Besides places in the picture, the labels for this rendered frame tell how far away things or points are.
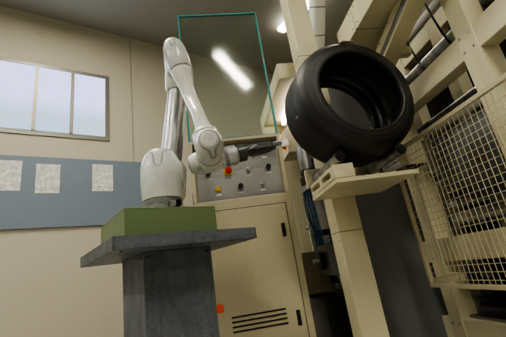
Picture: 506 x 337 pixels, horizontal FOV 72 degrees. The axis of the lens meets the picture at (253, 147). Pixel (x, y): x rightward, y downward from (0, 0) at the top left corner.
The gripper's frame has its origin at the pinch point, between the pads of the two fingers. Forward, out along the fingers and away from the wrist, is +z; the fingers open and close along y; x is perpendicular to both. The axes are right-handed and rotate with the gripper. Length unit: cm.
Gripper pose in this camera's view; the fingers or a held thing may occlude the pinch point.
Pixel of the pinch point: (281, 144)
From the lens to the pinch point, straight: 154.7
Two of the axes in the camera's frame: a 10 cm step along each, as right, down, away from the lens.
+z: 9.6, -2.2, 1.9
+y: -1.0, 3.5, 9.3
